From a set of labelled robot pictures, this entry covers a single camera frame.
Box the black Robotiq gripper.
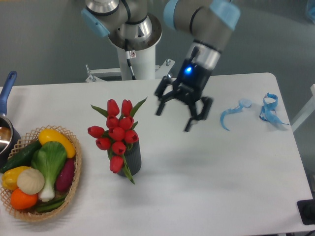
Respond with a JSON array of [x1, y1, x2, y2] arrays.
[[154, 40, 221, 132]]

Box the red tulip bouquet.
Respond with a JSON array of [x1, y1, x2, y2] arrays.
[[88, 99, 146, 184]]

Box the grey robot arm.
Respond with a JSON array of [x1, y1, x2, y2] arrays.
[[81, 0, 240, 131]]

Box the dark grey ribbed vase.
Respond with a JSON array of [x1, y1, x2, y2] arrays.
[[124, 141, 142, 176]]

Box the blue curled ribbon strip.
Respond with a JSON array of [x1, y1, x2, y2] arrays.
[[220, 98, 252, 131]]

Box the blue ribbon bundle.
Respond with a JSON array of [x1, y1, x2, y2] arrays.
[[259, 93, 290, 126]]

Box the yellow squash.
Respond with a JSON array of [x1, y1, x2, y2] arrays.
[[38, 128, 76, 158]]

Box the purple sweet potato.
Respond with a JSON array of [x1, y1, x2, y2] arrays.
[[55, 158, 75, 192]]

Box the green bok choy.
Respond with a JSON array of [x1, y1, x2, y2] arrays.
[[31, 141, 67, 202]]

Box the woven wicker basket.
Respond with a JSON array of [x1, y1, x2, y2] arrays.
[[0, 125, 82, 222]]

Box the black device at edge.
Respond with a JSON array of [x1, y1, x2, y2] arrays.
[[297, 199, 315, 225]]

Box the dark green cucumber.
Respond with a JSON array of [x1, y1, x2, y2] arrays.
[[0, 140, 42, 174]]

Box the cream white garlic bulb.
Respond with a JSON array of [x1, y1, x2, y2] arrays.
[[17, 168, 45, 195]]

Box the green pea pods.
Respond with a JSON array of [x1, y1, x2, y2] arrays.
[[35, 195, 66, 213]]

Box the yellow bell pepper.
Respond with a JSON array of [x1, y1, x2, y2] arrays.
[[1, 166, 31, 191]]

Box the orange fruit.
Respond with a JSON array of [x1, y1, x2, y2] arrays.
[[10, 188, 38, 210]]

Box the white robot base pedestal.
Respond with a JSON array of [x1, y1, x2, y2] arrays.
[[86, 45, 175, 83]]

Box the white frame at right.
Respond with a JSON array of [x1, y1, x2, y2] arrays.
[[291, 84, 315, 132]]

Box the blue handled saucepan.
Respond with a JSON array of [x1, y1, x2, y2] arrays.
[[0, 71, 21, 168]]

